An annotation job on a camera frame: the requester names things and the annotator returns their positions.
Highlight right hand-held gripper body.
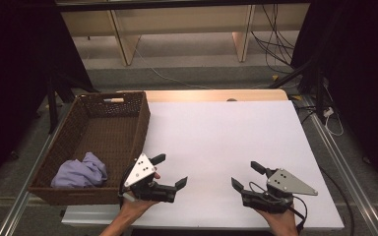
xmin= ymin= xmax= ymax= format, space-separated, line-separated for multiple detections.
xmin=240 ymin=168 xmax=319 ymax=214

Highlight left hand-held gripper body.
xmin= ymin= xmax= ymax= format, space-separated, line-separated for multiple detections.
xmin=119 ymin=152 xmax=178 ymax=204

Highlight brown wicker basket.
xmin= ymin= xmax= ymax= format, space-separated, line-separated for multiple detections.
xmin=28 ymin=91 xmax=152 ymax=207

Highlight purple shorts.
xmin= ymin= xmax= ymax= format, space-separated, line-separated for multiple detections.
xmin=50 ymin=151 xmax=108 ymax=190

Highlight person's left hand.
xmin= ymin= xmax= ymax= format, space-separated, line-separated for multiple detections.
xmin=120 ymin=171 xmax=161 ymax=224

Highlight person's right hand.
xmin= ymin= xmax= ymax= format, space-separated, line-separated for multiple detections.
xmin=257 ymin=206 xmax=300 ymax=236

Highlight black metal stand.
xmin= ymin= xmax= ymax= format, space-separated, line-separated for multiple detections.
xmin=268 ymin=58 xmax=328 ymax=125
xmin=44 ymin=72 xmax=100 ymax=135

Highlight black curtain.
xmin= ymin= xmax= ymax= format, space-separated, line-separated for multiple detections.
xmin=0 ymin=0 xmax=95 ymax=196
xmin=289 ymin=0 xmax=378 ymax=202

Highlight light wooden shelf unit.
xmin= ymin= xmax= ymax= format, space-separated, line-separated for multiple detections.
xmin=55 ymin=0 xmax=311 ymax=67

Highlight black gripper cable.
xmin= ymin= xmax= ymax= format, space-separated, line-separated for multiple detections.
xmin=248 ymin=181 xmax=308 ymax=234

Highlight aluminium frame rail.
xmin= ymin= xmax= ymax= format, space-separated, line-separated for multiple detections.
xmin=303 ymin=94 xmax=378 ymax=236
xmin=0 ymin=131 xmax=65 ymax=236

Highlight black floor cable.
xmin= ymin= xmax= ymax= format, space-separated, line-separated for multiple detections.
xmin=319 ymin=166 xmax=356 ymax=236

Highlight white plug with cable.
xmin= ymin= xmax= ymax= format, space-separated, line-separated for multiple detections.
xmin=322 ymin=106 xmax=346 ymax=138

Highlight thin white floor cable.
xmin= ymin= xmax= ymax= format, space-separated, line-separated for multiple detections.
xmin=133 ymin=45 xmax=213 ymax=90

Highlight bundle of black cables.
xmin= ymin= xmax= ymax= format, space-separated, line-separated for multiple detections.
xmin=250 ymin=3 xmax=297 ymax=76

